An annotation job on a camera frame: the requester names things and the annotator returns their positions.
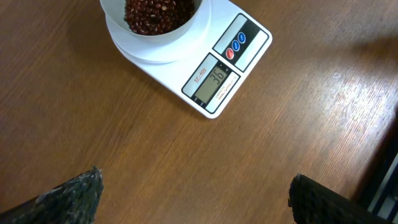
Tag white round bowl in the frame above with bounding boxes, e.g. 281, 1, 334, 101
100, 0, 211, 44

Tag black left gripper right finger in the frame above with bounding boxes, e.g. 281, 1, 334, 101
288, 174, 392, 224

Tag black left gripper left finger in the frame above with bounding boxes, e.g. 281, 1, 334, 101
1, 167, 104, 224

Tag red beans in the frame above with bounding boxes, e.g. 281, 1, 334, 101
124, 0, 195, 35

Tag white digital kitchen scale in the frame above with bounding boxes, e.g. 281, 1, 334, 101
106, 0, 272, 119

